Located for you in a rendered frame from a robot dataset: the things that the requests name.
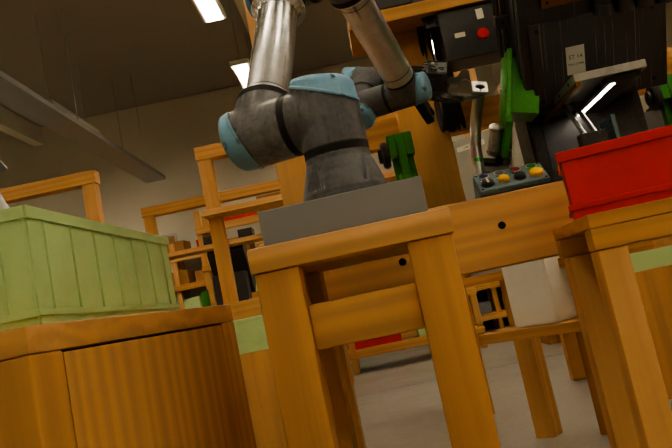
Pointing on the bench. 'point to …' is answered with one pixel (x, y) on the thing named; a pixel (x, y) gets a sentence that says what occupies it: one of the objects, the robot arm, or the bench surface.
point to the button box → (509, 182)
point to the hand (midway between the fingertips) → (477, 93)
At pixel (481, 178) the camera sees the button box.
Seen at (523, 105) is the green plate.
